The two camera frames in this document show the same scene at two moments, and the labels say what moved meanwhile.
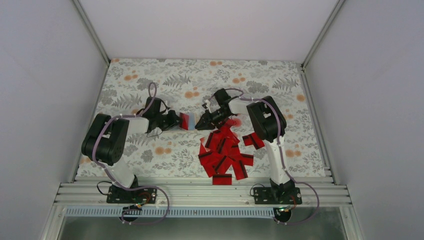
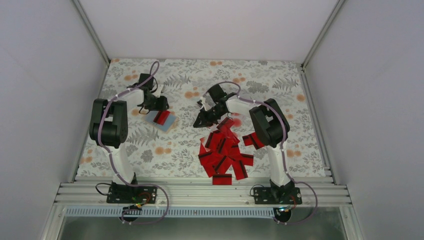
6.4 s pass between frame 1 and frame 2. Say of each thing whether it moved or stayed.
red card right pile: stayed
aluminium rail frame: stayed
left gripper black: moved
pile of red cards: stayed
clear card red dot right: stayed
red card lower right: stayed
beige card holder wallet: moved
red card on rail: stayed
